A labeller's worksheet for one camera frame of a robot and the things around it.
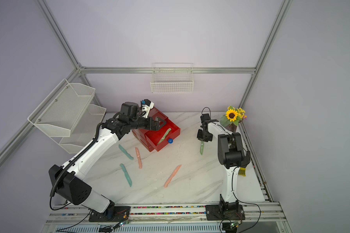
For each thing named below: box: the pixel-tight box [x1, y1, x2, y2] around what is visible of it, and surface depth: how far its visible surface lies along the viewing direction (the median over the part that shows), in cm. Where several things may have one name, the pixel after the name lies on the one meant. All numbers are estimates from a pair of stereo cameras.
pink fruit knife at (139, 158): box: [134, 147, 142, 169], surface depth 97 cm
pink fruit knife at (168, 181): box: [163, 164, 182, 188], surface depth 88 cm
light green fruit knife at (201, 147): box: [199, 140, 205, 156], surface depth 100 cm
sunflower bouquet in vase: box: [219, 105, 248, 133], surface depth 86 cm
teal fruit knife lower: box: [119, 163, 133, 188], surface depth 88 cm
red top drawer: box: [144, 117, 181, 152], surface depth 88 cm
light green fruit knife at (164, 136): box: [156, 128, 172, 146], surface depth 89 cm
